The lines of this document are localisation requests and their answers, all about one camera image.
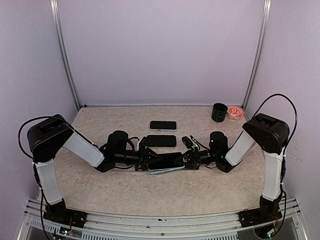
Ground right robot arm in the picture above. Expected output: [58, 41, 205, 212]
[173, 113, 290, 222]

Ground aluminium frame post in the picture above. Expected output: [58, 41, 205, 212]
[50, 0, 82, 111]
[241, 0, 272, 111]

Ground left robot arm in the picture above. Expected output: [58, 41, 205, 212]
[27, 114, 164, 223]

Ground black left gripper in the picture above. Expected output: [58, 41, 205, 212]
[114, 144, 164, 171]

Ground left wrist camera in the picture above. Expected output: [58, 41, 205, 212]
[136, 136, 147, 151]

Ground green edged smartphone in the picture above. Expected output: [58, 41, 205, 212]
[147, 136, 176, 147]

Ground front aluminium rail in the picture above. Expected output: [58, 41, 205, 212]
[17, 197, 307, 240]

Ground black phone case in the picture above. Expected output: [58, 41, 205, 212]
[145, 134, 177, 149]

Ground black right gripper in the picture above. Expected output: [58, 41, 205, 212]
[174, 146, 220, 170]

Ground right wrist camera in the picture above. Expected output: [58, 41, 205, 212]
[181, 136, 199, 150]

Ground right aluminium frame post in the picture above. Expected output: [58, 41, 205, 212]
[241, 0, 272, 111]

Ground dark green mug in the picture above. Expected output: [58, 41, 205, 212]
[211, 102, 228, 123]

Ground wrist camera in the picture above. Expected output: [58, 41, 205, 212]
[181, 136, 199, 150]
[136, 136, 147, 151]

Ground light blue phone case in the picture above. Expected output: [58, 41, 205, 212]
[147, 165, 185, 175]

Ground red white patterned bowl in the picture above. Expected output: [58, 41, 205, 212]
[227, 106, 244, 121]

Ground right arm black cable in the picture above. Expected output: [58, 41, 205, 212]
[252, 93, 299, 151]

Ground left aluminium frame post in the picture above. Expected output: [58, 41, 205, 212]
[50, 0, 82, 111]

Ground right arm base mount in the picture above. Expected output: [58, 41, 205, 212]
[237, 197, 282, 228]

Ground silver edged black smartphone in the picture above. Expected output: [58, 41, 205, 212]
[148, 152, 182, 171]

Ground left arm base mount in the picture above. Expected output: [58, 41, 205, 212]
[43, 202, 88, 229]

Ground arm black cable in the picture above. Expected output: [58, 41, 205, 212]
[252, 93, 299, 151]
[18, 116, 58, 158]

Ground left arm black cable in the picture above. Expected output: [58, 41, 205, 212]
[18, 116, 58, 158]

